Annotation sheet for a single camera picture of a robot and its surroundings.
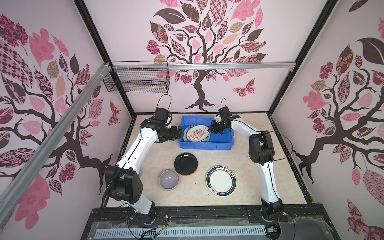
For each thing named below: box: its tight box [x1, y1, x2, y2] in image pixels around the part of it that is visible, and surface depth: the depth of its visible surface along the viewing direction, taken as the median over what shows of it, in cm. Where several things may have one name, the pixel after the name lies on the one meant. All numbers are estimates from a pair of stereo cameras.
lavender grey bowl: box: [159, 169, 180, 191], surface depth 85 cm
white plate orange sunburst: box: [183, 124, 210, 142], surface depth 106 cm
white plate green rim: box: [205, 165, 237, 197], surface depth 87 cm
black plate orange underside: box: [174, 152, 199, 176], surface depth 92 cm
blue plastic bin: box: [179, 116, 235, 151], surface depth 100 cm
